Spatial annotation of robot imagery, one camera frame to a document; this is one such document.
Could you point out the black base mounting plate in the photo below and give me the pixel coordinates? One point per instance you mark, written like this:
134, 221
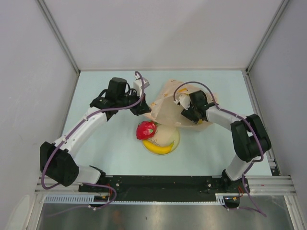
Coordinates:
172, 195

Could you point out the cream plate with leaf motif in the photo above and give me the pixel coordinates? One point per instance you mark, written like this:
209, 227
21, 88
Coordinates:
166, 135

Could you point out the yellow fake banana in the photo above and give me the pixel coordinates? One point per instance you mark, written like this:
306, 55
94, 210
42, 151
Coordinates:
159, 150

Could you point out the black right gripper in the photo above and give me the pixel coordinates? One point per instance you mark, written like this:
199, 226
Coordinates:
187, 114

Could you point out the translucent banana-print plastic bag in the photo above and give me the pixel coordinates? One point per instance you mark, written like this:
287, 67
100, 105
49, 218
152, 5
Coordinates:
166, 112

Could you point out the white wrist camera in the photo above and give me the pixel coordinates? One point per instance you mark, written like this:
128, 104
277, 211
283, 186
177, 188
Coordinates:
140, 84
184, 101

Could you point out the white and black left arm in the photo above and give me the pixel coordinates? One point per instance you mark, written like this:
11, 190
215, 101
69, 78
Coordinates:
57, 158

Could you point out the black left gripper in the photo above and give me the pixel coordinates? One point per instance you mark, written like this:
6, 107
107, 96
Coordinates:
142, 108

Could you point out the aluminium left corner post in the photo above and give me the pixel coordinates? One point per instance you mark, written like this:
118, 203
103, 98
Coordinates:
58, 35

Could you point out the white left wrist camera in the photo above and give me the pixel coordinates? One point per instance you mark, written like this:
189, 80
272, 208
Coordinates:
140, 84

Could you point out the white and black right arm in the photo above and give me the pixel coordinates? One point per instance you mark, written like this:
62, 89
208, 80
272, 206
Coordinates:
250, 138

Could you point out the aluminium corner post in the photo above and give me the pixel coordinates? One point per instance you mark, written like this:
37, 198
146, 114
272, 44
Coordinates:
58, 35
269, 31

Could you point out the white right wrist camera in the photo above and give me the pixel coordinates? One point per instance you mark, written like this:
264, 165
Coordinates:
184, 101

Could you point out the aluminium right corner post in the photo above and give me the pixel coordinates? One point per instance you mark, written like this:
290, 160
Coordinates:
269, 31

